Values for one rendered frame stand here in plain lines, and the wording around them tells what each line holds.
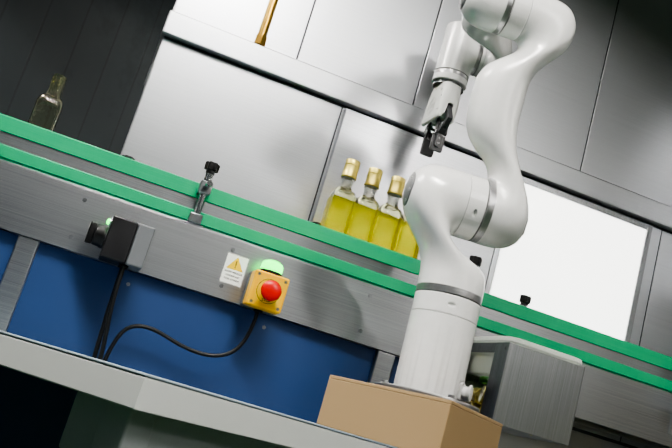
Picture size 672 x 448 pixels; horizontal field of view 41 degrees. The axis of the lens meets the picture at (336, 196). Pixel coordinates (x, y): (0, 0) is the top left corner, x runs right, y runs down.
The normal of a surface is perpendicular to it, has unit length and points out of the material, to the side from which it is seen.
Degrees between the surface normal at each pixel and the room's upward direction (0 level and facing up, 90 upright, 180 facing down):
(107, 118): 90
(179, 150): 90
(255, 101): 90
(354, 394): 90
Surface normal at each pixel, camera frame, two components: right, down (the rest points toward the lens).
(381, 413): -0.50, -0.36
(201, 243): 0.29, -0.16
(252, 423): 0.82, 0.10
